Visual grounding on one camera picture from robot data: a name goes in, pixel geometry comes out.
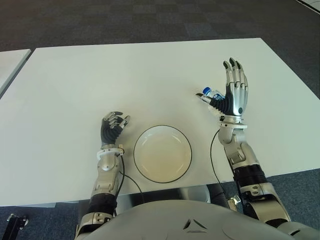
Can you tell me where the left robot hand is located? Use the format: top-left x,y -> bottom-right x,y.
99,110 -> 132,147

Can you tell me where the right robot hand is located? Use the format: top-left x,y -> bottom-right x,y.
195,57 -> 249,118

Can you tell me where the clear water bottle blue cap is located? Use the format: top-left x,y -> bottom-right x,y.
201,86 -> 225,101

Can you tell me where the white plate black rim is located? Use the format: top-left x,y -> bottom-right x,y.
133,124 -> 193,183

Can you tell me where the neighbouring white table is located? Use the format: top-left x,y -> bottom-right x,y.
0,48 -> 32,98

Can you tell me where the grey robot torso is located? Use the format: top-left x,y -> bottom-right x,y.
83,199 -> 320,240

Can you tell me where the black metal stand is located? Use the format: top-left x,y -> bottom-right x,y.
6,213 -> 28,240

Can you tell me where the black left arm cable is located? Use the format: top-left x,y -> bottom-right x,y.
112,152 -> 145,216

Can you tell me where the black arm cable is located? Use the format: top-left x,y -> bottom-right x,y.
112,152 -> 145,216
210,129 -> 232,209

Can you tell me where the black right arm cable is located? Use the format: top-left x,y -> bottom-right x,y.
210,129 -> 232,209

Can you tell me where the small metal bracket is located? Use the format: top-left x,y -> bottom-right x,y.
226,194 -> 241,209

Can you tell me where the white round pedestal base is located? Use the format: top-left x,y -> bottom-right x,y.
179,186 -> 211,204

